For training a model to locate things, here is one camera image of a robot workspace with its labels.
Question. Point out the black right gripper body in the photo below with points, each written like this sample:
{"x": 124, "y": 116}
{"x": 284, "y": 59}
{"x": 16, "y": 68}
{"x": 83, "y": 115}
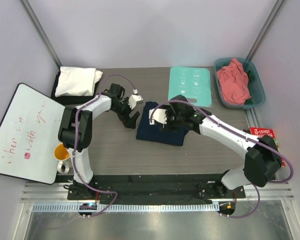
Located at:
{"x": 174, "y": 121}

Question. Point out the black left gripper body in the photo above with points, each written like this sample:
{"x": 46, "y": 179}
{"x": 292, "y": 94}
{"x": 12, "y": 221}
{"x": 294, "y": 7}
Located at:
{"x": 123, "y": 109}

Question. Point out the navy blue t shirt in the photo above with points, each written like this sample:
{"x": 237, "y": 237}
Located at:
{"x": 152, "y": 133}

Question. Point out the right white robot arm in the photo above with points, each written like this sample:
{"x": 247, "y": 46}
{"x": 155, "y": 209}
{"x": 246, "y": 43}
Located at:
{"x": 261, "y": 159}

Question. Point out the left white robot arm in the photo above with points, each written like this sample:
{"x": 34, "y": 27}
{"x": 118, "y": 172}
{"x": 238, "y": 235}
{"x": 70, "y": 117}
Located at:
{"x": 76, "y": 127}

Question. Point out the teal instruction mat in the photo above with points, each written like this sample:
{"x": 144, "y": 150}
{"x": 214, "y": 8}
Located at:
{"x": 194, "y": 83}

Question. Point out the folded black t shirt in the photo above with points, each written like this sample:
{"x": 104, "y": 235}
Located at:
{"x": 70, "y": 100}

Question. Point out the folded white t shirt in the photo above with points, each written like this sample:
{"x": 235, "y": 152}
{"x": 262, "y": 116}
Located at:
{"x": 77, "y": 81}

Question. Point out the pink crumpled t shirt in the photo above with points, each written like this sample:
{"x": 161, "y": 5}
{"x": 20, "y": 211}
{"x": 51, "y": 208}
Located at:
{"x": 233, "y": 82}

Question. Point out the book under red book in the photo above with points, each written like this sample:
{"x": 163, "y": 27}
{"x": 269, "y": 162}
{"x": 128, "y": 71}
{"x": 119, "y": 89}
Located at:
{"x": 247, "y": 131}

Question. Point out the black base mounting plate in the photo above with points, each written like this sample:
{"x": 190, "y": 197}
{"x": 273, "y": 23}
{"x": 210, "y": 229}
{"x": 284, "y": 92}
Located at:
{"x": 158, "y": 189}

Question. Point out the white mug orange inside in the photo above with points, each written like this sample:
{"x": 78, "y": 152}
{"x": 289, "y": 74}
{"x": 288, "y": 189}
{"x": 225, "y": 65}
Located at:
{"x": 64, "y": 159}

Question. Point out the red storey house book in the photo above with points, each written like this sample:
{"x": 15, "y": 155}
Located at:
{"x": 261, "y": 132}

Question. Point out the teal plastic bin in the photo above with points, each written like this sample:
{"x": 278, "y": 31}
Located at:
{"x": 247, "y": 66}

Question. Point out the green t shirt in bin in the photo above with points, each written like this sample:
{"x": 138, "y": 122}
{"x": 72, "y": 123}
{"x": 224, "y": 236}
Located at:
{"x": 252, "y": 89}

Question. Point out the white dry-erase board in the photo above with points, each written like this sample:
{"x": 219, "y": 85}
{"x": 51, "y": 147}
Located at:
{"x": 29, "y": 134}

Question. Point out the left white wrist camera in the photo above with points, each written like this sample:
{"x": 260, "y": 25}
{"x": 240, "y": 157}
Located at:
{"x": 135, "y": 99}

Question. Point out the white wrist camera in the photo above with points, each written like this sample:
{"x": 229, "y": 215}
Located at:
{"x": 135, "y": 99}
{"x": 157, "y": 116}

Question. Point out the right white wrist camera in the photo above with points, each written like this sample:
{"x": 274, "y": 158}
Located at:
{"x": 157, "y": 116}

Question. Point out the perforated white cable duct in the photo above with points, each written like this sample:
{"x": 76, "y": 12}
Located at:
{"x": 89, "y": 207}

